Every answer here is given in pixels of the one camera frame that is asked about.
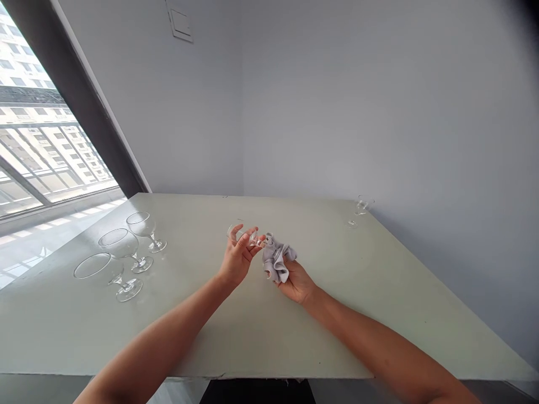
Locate person's left hand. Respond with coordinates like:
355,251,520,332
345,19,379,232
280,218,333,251
217,227,267,288

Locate person's right hand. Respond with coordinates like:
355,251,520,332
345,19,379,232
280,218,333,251
274,259,319,306

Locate small clear stemmed glass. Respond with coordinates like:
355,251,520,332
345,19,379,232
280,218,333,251
226,219,275,250
346,194,376,229

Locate grey cleaning cloth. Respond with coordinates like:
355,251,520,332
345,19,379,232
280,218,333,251
261,232,298,284

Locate white table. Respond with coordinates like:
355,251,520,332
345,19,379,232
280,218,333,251
0,192,539,382

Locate clear stemmed wine glass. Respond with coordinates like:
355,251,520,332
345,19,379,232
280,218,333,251
73,252,144,303
97,228,154,274
126,211,168,254

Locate person's body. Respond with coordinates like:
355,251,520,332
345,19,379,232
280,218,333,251
199,378,317,404

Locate window with dark frame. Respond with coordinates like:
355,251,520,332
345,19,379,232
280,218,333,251
0,0,153,224

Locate white wall panel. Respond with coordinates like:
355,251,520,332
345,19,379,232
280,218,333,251
165,0,195,44

